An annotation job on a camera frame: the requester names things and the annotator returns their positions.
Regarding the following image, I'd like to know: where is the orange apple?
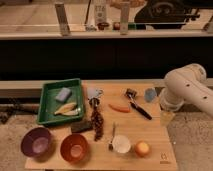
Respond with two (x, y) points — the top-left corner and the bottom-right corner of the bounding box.
(134, 141), (150, 157)

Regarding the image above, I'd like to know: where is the white cup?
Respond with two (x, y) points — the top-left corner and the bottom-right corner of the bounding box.
(112, 135), (131, 154)

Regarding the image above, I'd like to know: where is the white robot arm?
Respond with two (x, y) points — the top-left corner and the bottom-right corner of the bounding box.
(159, 63), (213, 126)

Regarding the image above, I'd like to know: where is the red bowl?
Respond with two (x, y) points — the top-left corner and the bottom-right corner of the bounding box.
(60, 134), (89, 163)

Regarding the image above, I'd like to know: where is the purple bowl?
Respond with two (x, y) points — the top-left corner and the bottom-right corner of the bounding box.
(21, 127), (52, 158)

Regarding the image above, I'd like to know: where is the blue round object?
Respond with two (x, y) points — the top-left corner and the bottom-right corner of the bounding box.
(144, 88), (157, 103)

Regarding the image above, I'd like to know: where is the orange carrot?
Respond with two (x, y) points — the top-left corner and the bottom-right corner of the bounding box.
(108, 104), (130, 113)

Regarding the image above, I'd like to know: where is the wooden cutting board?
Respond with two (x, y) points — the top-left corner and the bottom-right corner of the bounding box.
(25, 82), (178, 171)

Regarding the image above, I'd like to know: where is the dark scrub sponge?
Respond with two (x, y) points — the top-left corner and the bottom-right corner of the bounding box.
(71, 120), (92, 133)

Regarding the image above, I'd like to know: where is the black machine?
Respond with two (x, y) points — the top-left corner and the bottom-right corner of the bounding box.
(134, 0), (200, 29)

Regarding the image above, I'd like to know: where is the blue sponge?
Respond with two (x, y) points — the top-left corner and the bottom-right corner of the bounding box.
(55, 87), (72, 102)

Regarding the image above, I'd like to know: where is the green plastic tray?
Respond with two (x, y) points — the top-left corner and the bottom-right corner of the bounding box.
(37, 78), (85, 126)

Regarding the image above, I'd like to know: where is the white bottle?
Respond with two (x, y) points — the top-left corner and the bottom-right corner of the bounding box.
(94, 0), (107, 25)

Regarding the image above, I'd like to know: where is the grey post right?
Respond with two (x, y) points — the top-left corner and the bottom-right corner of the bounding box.
(120, 2), (130, 35)

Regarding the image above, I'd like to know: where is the grey post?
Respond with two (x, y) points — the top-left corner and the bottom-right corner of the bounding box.
(55, 3), (70, 36)
(120, 2), (130, 35)

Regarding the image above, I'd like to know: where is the grey post left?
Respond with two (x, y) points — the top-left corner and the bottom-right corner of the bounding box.
(55, 3), (70, 36)

